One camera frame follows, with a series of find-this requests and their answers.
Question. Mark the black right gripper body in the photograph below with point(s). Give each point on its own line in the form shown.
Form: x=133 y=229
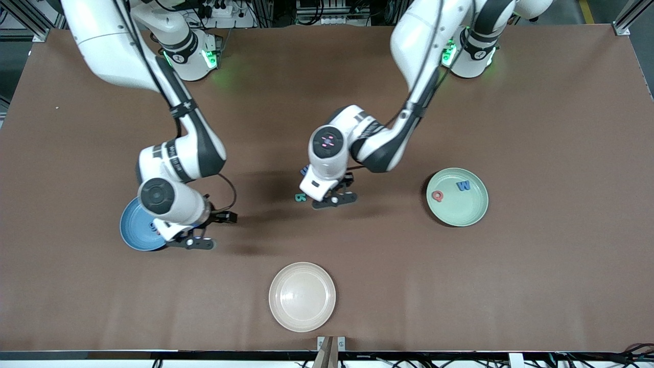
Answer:
x=216 y=216

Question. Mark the pink foam letter Q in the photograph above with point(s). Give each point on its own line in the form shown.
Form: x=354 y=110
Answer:
x=434 y=196

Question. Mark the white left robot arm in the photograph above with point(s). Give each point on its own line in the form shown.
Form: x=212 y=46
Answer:
x=419 y=41

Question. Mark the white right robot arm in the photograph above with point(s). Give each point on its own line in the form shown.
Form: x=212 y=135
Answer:
x=102 y=46

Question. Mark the blue plate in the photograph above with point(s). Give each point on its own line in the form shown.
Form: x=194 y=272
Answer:
x=134 y=230

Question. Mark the beige plate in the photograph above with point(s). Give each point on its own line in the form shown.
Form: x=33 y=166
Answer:
x=302 y=297

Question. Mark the green plate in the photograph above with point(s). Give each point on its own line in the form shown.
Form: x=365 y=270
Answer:
x=462 y=207

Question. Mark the brown table cover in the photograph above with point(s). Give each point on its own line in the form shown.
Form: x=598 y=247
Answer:
x=102 y=306

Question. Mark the black equipment rack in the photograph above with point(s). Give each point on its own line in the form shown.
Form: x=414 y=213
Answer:
x=332 y=9

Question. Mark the white power strip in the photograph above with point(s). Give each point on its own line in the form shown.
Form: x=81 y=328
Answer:
x=219 y=9

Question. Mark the white label tag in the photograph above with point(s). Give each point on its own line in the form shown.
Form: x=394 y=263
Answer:
x=516 y=360

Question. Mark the black table edge rail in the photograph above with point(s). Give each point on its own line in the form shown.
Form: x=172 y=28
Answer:
x=153 y=355

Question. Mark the small metal bracket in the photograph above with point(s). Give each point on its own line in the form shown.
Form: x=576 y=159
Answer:
x=341 y=345

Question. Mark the tan vertical post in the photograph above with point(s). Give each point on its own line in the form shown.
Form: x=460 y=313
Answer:
x=326 y=358

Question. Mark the aluminium frame profile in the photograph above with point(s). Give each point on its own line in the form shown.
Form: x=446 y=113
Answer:
x=628 y=20
x=41 y=30

